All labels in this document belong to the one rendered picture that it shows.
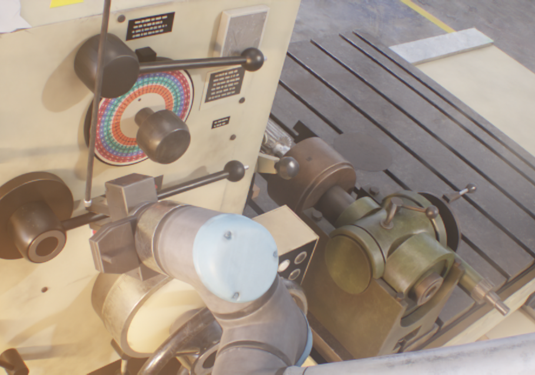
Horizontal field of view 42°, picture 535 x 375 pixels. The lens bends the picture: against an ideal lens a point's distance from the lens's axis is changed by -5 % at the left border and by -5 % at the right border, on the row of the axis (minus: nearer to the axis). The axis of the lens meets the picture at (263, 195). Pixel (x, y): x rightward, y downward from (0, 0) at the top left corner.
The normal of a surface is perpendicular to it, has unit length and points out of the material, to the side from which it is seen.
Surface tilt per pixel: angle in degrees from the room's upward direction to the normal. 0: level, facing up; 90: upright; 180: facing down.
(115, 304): 69
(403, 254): 36
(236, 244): 55
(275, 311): 60
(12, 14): 51
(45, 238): 90
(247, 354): 18
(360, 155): 0
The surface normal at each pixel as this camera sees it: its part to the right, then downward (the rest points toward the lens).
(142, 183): 0.64, 0.13
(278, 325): 0.48, -0.64
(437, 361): -0.36, -0.80
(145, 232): -0.73, -0.20
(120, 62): 0.65, 0.36
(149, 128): -0.45, -0.24
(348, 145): 0.22, -0.74
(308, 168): -0.26, -0.44
